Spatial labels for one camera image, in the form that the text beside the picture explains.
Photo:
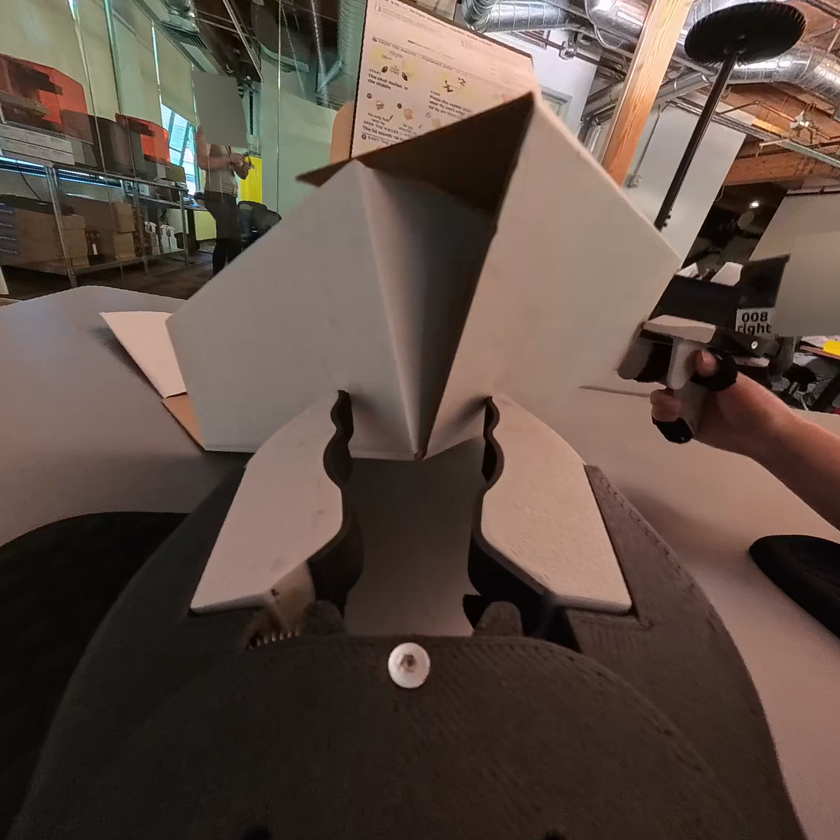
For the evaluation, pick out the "yellow panel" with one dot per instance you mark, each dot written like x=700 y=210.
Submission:
x=251 y=184

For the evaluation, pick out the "labelled cardboard piece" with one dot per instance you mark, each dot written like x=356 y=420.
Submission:
x=407 y=79

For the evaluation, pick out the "silver ventilation duct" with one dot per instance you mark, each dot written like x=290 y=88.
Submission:
x=787 y=65
x=525 y=16

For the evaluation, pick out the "person's right forearm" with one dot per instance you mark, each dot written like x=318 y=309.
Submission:
x=807 y=453

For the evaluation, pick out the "black pole stand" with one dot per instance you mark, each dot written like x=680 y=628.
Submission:
x=741 y=29

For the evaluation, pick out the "white and brown cardboard box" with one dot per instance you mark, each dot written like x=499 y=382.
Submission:
x=295 y=315

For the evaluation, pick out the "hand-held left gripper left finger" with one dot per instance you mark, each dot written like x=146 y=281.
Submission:
x=275 y=525

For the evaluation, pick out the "orange machine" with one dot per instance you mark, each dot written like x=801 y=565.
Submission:
x=39 y=98
x=144 y=138

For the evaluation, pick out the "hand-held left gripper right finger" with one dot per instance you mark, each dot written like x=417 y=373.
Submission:
x=551 y=525

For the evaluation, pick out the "person's right hand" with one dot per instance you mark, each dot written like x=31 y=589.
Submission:
x=741 y=413

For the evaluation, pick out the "metal shelf rack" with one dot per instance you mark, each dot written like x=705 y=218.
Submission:
x=98 y=197

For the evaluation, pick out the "brown cardboard carton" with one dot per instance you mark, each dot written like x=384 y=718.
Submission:
x=49 y=239

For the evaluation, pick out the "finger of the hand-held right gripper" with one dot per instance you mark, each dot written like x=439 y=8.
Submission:
x=635 y=361
x=676 y=328

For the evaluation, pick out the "wooden pillar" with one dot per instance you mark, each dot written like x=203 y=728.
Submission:
x=646 y=85

